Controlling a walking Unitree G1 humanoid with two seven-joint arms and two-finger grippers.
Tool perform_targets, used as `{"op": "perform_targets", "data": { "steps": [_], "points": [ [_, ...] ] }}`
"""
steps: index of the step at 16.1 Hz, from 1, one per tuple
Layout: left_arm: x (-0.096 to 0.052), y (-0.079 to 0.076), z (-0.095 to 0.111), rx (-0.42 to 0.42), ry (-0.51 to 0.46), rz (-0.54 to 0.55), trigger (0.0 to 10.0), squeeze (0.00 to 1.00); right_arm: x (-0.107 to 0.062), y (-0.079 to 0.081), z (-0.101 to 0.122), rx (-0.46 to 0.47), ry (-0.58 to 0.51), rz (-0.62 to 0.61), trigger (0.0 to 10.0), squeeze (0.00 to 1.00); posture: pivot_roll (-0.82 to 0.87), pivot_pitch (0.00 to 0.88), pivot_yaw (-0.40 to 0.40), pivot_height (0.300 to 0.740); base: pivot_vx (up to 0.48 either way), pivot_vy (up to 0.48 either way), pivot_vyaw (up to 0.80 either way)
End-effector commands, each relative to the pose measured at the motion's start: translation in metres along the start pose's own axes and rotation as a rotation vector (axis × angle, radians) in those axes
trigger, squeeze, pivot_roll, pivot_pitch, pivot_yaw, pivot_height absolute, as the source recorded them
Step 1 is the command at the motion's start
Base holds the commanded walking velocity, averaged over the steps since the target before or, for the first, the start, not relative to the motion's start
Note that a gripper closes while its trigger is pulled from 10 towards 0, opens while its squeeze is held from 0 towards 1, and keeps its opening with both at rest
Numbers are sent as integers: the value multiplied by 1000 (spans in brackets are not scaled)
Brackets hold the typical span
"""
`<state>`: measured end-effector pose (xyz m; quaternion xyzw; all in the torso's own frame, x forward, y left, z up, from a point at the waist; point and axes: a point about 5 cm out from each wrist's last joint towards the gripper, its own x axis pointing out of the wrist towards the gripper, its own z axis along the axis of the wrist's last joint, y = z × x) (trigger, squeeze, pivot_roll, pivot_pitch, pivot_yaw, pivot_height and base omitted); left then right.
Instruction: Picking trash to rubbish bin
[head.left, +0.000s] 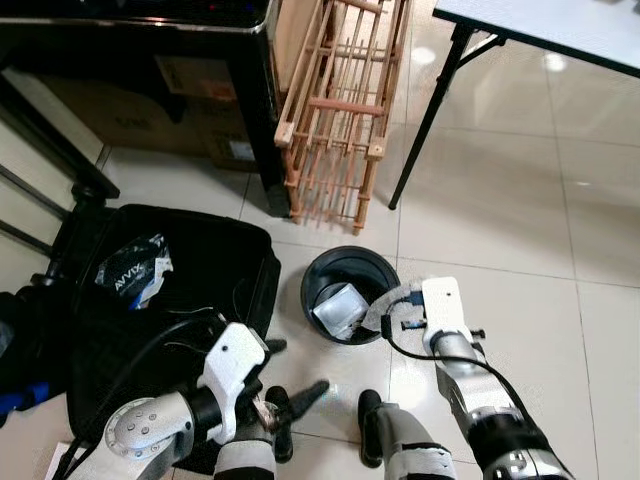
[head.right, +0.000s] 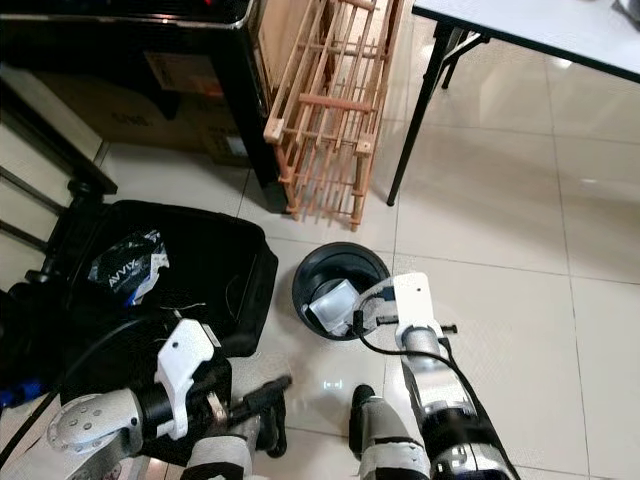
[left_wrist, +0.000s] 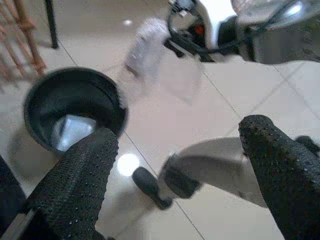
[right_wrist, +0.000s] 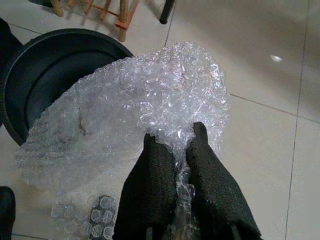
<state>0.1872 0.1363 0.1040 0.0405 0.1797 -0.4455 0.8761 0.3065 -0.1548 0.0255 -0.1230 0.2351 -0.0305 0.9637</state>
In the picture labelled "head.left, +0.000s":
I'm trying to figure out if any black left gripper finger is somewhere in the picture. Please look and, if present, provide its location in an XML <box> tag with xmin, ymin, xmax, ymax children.
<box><xmin>284</xmin><ymin>378</ymin><xmax>332</xmax><ymax>417</ymax></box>

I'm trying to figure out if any white crumpled trash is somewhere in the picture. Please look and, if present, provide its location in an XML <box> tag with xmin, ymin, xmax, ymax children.
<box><xmin>311</xmin><ymin>283</ymin><xmax>370</xmax><ymax>340</ymax></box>

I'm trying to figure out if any round black rubbish bin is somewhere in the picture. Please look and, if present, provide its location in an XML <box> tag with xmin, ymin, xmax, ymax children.
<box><xmin>300</xmin><ymin>246</ymin><xmax>402</xmax><ymax>347</ymax></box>

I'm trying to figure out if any robot left leg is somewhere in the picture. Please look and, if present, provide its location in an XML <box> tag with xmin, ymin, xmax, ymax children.
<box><xmin>213</xmin><ymin>385</ymin><xmax>297</xmax><ymax>480</ymax></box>

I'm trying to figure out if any robot leg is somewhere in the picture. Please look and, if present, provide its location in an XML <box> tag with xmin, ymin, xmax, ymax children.
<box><xmin>357</xmin><ymin>389</ymin><xmax>458</xmax><ymax>480</ymax></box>
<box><xmin>213</xmin><ymin>385</ymin><xmax>297</xmax><ymax>480</ymax></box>

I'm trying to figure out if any robot right leg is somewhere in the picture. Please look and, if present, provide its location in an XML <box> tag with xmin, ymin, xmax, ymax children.
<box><xmin>357</xmin><ymin>389</ymin><xmax>458</xmax><ymax>480</ymax></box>

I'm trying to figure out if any black fabric suitcase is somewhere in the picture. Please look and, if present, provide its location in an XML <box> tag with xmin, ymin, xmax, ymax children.
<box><xmin>62</xmin><ymin>203</ymin><xmax>284</xmax><ymax>473</ymax></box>

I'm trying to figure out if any black printed plastic bag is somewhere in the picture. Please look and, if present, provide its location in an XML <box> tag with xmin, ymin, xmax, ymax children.
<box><xmin>94</xmin><ymin>232</ymin><xmax>174</xmax><ymax>310</ymax></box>

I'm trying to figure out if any white flat box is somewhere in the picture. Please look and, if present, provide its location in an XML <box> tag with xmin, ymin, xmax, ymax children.
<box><xmin>44</xmin><ymin>440</ymin><xmax>83</xmax><ymax>480</ymax></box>

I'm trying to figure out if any wooden slatted rack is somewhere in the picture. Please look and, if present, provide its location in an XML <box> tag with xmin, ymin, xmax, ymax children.
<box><xmin>274</xmin><ymin>0</ymin><xmax>414</xmax><ymax>237</ymax></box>

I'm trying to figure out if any black glossy desk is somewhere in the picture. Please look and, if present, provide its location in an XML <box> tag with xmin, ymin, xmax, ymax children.
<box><xmin>0</xmin><ymin>0</ymin><xmax>333</xmax><ymax>218</ymax></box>

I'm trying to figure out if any black blue backpack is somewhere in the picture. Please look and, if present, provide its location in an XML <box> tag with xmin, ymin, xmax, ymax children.
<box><xmin>0</xmin><ymin>288</ymin><xmax>73</xmax><ymax>423</ymax></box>

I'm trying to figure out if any flat cardboard sheet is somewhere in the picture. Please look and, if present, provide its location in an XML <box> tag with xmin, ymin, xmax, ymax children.
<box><xmin>273</xmin><ymin>0</ymin><xmax>333</xmax><ymax>93</ymax></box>

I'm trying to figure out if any brown cardboard box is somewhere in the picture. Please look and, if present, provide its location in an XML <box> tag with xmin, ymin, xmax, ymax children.
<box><xmin>38</xmin><ymin>54</ymin><xmax>263</xmax><ymax>173</ymax></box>

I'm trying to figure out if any white folding table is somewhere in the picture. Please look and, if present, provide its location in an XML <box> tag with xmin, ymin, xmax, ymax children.
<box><xmin>387</xmin><ymin>0</ymin><xmax>640</xmax><ymax>212</ymax></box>

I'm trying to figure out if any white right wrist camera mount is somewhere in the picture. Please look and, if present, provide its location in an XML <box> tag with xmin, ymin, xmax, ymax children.
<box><xmin>419</xmin><ymin>277</ymin><xmax>487</xmax><ymax>357</ymax></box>

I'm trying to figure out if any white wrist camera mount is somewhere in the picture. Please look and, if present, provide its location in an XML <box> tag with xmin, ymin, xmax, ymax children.
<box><xmin>419</xmin><ymin>277</ymin><xmax>487</xmax><ymax>357</ymax></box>
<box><xmin>197</xmin><ymin>321</ymin><xmax>289</xmax><ymax>447</ymax></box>

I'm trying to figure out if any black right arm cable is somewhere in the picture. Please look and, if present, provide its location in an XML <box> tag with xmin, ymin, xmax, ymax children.
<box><xmin>379</xmin><ymin>292</ymin><xmax>526</xmax><ymax>406</ymax></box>

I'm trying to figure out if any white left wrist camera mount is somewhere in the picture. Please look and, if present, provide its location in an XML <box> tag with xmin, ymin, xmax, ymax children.
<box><xmin>197</xmin><ymin>321</ymin><xmax>289</xmax><ymax>447</ymax></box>

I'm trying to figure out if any black telescopic suitcase handle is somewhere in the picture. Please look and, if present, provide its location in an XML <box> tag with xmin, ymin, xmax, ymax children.
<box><xmin>0</xmin><ymin>70</ymin><xmax>123</xmax><ymax>293</ymax></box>

